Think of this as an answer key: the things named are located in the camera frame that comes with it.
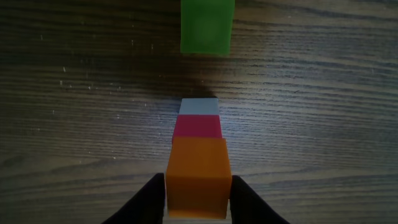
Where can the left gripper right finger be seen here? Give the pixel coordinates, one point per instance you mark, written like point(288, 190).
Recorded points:
point(248, 205)

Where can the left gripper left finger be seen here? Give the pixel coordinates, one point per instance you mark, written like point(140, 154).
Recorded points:
point(146, 205)

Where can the orange cube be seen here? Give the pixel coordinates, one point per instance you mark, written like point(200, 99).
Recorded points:
point(199, 174)

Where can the red cube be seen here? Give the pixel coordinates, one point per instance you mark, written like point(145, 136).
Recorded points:
point(197, 126)

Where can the green cube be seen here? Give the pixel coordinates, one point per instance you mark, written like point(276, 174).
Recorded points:
point(206, 28)

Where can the white cube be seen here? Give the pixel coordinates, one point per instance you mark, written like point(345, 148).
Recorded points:
point(199, 106)

